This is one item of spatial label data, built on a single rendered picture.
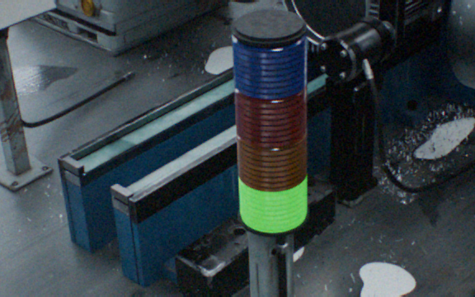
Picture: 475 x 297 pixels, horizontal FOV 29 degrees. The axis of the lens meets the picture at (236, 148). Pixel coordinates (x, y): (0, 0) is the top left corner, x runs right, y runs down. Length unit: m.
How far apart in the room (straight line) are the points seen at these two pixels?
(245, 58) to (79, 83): 0.87
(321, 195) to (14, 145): 0.44
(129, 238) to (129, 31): 0.64
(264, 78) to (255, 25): 0.04
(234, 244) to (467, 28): 0.38
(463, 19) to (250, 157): 0.45
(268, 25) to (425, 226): 0.54
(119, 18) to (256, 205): 0.88
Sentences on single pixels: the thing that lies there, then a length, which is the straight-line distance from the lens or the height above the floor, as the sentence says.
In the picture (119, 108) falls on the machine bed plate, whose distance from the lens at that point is 1.49.
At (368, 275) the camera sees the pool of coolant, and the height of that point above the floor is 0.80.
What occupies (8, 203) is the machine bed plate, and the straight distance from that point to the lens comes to 1.30.
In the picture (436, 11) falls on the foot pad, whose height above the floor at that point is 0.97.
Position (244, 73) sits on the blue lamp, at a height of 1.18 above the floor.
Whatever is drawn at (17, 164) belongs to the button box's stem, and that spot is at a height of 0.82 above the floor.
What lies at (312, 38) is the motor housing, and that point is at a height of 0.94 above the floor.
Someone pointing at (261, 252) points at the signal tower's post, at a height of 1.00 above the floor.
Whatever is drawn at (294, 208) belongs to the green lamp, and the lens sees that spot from 0.80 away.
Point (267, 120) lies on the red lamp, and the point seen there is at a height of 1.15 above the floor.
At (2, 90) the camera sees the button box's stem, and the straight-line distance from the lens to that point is 1.28.
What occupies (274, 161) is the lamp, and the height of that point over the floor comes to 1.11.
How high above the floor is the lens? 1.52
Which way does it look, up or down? 32 degrees down
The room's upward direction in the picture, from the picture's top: 3 degrees counter-clockwise
